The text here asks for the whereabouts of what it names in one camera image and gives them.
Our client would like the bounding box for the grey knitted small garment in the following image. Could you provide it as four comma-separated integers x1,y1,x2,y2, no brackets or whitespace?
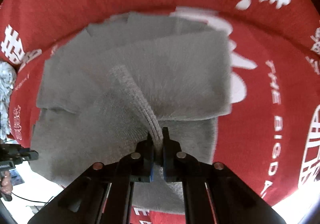
30,11,233,215

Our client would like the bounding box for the person's left hand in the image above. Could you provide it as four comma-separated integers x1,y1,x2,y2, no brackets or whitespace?
1,170,13,195

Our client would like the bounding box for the red blanket with white print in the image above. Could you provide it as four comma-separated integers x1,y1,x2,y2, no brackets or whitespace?
9,6,320,224

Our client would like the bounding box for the white grey patterned cloth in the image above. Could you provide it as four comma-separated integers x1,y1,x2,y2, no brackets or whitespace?
0,61,17,141

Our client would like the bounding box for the black cable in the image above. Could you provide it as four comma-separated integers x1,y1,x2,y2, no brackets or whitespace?
11,191,55,205

